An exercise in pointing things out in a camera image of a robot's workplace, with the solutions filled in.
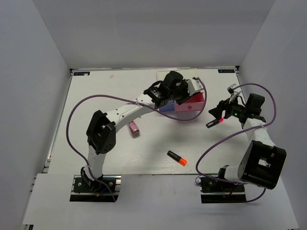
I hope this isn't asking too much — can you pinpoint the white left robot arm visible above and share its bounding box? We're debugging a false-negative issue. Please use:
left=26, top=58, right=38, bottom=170
left=81, top=71, right=202, bottom=191

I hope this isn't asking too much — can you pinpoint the white mini drawer cabinet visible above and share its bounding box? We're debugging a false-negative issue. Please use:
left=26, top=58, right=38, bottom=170
left=156, top=69, right=198, bottom=81

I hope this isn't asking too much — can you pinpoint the orange highlighter marker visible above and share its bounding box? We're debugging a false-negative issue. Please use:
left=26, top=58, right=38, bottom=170
left=167, top=150, right=187, bottom=166

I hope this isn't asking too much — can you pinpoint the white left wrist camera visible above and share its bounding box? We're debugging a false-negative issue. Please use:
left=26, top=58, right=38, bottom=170
left=186, top=76, right=203, bottom=96

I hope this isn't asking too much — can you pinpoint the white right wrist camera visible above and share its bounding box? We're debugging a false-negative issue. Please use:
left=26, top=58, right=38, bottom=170
left=227, top=83, right=242, bottom=103

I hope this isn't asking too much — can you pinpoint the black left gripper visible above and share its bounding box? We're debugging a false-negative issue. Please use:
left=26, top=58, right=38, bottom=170
left=168, top=79, right=197, bottom=105

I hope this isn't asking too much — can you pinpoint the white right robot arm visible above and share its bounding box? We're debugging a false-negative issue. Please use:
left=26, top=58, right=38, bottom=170
left=206, top=93, right=286, bottom=191

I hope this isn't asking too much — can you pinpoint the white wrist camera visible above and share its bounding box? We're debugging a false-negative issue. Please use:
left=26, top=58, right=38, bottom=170
left=186, top=76, right=203, bottom=96
left=227, top=83, right=242, bottom=103

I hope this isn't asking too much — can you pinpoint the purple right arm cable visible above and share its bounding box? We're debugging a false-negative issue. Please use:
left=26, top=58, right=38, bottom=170
left=195, top=83, right=277, bottom=202

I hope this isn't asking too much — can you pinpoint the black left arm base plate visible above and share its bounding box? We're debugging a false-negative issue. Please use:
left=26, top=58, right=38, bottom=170
left=70, top=175, right=121, bottom=203

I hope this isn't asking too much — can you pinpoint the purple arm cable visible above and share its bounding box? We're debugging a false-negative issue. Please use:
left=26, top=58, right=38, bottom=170
left=66, top=76, right=207, bottom=201
left=195, top=83, right=277, bottom=202

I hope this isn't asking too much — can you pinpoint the pink small drawer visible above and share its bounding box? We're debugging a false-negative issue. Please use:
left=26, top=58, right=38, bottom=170
left=174, top=92, right=204, bottom=112

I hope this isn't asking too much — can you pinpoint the pink tube of erasers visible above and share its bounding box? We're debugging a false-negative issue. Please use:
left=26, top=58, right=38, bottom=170
left=128, top=121, right=140, bottom=137

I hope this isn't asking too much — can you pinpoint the blue wide bottom drawer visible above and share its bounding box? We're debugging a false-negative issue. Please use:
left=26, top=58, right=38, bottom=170
left=159, top=106, right=175, bottom=112

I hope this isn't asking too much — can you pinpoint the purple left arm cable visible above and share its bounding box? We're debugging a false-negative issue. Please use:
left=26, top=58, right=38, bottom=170
left=66, top=76, right=207, bottom=201

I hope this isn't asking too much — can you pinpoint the pink highlighter marker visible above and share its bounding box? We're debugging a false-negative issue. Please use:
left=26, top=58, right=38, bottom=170
left=206, top=118, right=224, bottom=128

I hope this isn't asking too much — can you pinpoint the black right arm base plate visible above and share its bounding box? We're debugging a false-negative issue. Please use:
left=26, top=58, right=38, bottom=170
left=195, top=176, right=247, bottom=204

